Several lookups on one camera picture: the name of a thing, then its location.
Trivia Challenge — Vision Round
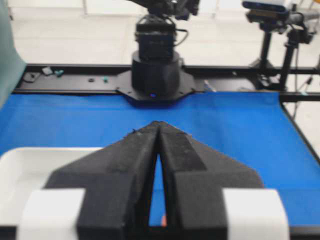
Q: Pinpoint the black tripod pole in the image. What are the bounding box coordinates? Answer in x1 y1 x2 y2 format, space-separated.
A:
279 10 319 91

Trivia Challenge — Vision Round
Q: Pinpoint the orange tape roll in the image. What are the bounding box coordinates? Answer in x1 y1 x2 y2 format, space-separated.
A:
161 214 167 227

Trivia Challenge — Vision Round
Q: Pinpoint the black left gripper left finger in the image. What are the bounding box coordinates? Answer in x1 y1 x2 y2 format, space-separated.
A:
18 120 161 240

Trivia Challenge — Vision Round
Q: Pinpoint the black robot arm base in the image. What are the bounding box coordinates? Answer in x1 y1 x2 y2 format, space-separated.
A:
115 0 200 102

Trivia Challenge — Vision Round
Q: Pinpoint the black mounting rail frame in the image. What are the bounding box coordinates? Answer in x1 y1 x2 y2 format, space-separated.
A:
13 64 320 103

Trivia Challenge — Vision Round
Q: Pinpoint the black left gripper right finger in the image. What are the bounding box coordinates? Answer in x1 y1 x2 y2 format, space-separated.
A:
158 120 291 240

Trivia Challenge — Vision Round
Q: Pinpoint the camera on black stand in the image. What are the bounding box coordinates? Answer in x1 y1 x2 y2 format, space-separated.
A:
241 0 294 84

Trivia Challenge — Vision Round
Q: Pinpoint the small teal plug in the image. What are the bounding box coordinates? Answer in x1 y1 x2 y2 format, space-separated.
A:
102 76 109 84

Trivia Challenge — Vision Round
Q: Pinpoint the blue table mat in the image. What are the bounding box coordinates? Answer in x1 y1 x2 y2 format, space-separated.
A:
0 92 320 226

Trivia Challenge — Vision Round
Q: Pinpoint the teal curtain cloth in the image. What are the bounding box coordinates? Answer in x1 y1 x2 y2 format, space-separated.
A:
0 0 26 106

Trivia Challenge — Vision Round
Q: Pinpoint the white plastic case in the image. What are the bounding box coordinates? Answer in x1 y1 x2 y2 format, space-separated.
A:
0 147 101 227

